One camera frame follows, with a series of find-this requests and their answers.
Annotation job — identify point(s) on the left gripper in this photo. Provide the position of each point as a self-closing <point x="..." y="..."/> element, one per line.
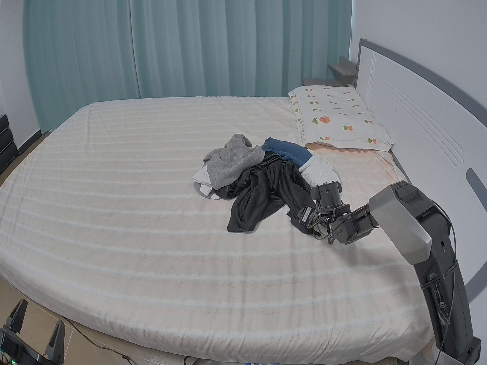
<point x="19" y="350"/>

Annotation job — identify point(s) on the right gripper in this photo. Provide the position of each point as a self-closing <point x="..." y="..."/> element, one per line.
<point x="314" y="221"/>

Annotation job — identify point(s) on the black T-shirt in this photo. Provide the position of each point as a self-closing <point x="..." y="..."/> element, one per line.
<point x="262" y="196"/>

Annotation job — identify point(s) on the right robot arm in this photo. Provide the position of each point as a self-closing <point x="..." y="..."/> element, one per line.
<point x="403" y="219"/>

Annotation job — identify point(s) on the pile of clothes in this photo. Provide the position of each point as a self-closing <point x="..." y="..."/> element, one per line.
<point x="236" y="158"/>

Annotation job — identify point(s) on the white printed pillow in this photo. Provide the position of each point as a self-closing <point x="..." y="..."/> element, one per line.
<point x="338" y="116"/>

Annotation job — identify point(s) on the bed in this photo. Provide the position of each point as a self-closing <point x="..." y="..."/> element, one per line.
<point x="152" y="241"/>

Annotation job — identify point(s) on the grey bedside table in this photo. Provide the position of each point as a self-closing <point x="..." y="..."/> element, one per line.
<point x="340" y="70"/>

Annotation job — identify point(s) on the black chest of drawers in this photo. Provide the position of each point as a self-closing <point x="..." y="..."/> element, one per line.
<point x="7" y="143"/>

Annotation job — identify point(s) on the blue-green curtain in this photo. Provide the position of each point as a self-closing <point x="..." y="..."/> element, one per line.
<point x="243" y="32"/>
<point x="80" y="44"/>

